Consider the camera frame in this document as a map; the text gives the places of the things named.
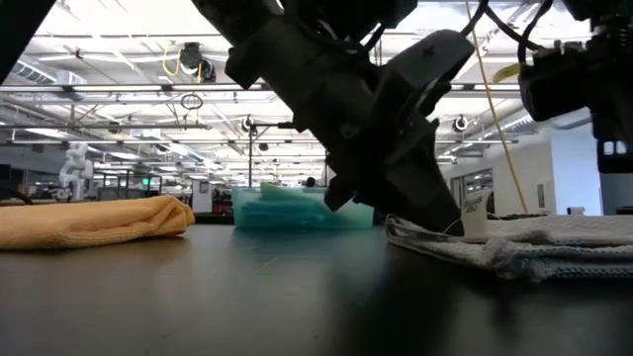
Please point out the teal plastic bin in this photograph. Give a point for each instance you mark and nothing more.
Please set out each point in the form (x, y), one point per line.
(301, 212)

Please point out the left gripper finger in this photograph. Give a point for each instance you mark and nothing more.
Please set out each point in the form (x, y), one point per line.
(340, 194)
(410, 188)

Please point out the silver ventilation duct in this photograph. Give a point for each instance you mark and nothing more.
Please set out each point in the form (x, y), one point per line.
(514, 123)

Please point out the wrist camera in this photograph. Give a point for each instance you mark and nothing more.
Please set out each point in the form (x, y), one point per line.
(346, 12)
(615, 155)

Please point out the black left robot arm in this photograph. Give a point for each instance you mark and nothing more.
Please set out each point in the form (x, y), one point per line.
(15, 25)

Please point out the orange microfiber towel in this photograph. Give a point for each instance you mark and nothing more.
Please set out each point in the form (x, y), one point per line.
(89, 220)

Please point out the grey microfiber towel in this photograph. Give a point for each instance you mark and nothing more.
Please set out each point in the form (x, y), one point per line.
(534, 247)

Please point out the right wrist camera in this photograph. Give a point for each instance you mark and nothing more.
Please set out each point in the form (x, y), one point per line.
(615, 155)

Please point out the black table frame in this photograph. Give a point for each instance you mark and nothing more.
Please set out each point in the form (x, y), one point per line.
(212, 217)

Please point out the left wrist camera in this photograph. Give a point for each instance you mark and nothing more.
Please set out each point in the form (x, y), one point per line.
(346, 12)

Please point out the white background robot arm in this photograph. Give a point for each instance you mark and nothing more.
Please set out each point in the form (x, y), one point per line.
(74, 170)

